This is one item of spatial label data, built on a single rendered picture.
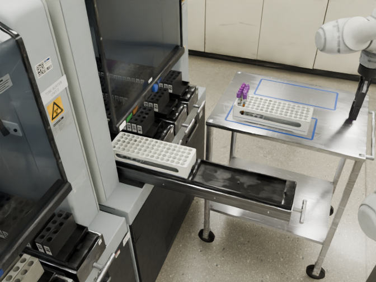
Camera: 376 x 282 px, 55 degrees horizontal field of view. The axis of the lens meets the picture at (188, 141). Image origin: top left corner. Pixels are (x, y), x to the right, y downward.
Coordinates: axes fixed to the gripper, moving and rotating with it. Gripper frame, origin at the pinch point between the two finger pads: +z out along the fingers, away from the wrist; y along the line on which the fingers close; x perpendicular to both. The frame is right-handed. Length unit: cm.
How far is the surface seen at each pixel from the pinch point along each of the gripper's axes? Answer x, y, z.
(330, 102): -9.1, -9.9, 4.5
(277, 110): -27.8, 12.8, -1.0
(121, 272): -63, 79, 34
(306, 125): -16.1, 16.7, 0.2
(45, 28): -73, 74, -51
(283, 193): -18, 48, 6
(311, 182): -6, -16, 58
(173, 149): -57, 47, 1
